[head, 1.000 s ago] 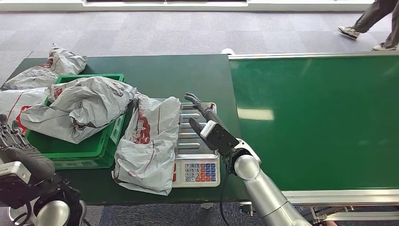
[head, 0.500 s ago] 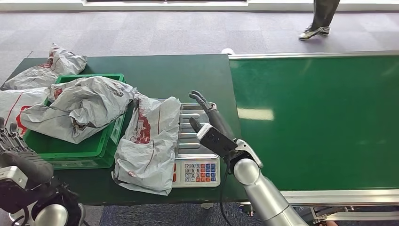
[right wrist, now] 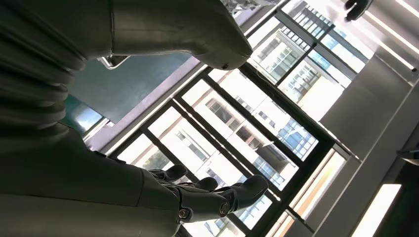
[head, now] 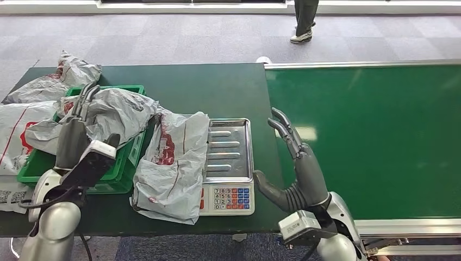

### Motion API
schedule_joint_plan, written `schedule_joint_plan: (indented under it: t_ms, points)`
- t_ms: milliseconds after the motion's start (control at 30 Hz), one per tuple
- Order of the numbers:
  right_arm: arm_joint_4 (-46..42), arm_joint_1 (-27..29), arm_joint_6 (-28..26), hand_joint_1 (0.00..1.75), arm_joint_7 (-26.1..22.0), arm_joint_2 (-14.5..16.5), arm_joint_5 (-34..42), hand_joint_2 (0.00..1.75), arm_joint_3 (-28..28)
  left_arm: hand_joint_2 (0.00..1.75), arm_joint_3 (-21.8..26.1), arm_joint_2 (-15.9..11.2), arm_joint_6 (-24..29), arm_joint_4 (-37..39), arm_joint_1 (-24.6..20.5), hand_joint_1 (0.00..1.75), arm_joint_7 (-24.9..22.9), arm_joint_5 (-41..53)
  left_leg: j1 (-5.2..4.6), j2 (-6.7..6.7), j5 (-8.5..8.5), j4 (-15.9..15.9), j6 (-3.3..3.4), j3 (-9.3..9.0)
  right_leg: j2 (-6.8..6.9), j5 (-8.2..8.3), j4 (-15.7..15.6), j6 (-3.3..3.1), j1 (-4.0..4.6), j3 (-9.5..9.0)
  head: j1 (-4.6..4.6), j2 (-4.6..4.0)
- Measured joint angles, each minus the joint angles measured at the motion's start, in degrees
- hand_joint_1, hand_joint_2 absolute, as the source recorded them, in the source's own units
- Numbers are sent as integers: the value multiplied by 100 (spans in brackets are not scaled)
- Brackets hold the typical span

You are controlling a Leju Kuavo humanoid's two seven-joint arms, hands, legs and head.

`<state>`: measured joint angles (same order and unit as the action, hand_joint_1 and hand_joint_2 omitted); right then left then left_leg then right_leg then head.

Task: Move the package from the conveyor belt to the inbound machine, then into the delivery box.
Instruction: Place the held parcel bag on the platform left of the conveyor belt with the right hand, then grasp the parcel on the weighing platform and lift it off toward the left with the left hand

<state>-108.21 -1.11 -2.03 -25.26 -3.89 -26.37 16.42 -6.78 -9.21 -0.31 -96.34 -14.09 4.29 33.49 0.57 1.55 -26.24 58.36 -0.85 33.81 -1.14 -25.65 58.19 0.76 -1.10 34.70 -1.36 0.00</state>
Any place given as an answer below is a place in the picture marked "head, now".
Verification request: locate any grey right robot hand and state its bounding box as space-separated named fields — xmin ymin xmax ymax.
xmin=253 ymin=107 xmax=331 ymax=214

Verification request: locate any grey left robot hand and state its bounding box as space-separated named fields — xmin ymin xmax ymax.
xmin=54 ymin=82 xmax=121 ymax=172

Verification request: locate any grey red-print package bag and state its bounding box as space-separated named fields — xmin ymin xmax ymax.
xmin=129 ymin=111 xmax=211 ymax=226

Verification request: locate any large crumpled grey package bag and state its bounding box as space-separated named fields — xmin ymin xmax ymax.
xmin=24 ymin=88 xmax=164 ymax=156

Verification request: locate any white package red logo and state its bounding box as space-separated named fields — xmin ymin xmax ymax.
xmin=0 ymin=100 xmax=59 ymax=177

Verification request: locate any grey package bag red stripe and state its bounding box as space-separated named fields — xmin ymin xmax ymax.
xmin=3 ymin=49 xmax=103 ymax=105

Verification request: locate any green conveyor belt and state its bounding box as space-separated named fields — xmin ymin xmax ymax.
xmin=264 ymin=59 xmax=461 ymax=257

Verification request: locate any green plastic crate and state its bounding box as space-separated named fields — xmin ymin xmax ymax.
xmin=17 ymin=85 xmax=147 ymax=196

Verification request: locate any electronic scale steel tray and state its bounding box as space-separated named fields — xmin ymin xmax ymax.
xmin=198 ymin=118 xmax=256 ymax=217

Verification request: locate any round chrome stand base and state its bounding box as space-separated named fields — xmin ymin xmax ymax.
xmin=8 ymin=237 xmax=23 ymax=261

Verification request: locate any person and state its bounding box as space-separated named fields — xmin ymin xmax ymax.
xmin=289 ymin=0 xmax=321 ymax=45

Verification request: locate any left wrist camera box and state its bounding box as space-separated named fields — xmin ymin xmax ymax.
xmin=59 ymin=139 xmax=117 ymax=189

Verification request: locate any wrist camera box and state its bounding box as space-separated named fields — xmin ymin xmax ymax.
xmin=59 ymin=139 xmax=117 ymax=189
xmin=278 ymin=210 xmax=338 ymax=246

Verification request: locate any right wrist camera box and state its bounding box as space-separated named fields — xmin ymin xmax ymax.
xmin=278 ymin=210 xmax=338 ymax=246

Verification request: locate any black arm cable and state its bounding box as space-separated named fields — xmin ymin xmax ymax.
xmin=17 ymin=185 xmax=94 ymax=261

